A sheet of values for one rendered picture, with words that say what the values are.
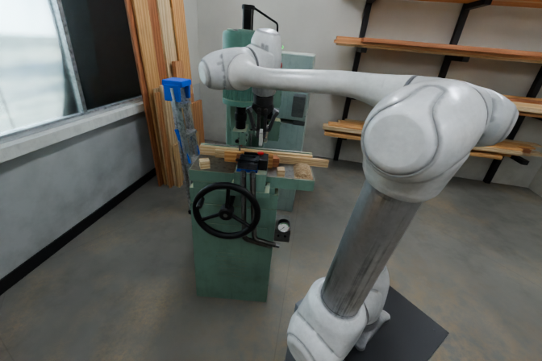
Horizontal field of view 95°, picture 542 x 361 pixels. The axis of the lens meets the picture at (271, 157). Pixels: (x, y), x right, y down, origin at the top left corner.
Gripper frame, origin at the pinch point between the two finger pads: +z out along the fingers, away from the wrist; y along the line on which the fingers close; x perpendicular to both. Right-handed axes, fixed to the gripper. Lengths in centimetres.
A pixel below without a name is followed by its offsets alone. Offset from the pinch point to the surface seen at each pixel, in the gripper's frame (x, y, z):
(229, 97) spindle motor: -16.9, 16.2, -8.0
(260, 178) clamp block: 8.9, -1.6, 15.1
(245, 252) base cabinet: 14, 4, 69
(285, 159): -14.8, -13.0, 23.4
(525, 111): -149, -253, 44
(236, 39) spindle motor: -21.6, 13.5, -31.5
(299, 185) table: 1.7, -20.0, 24.7
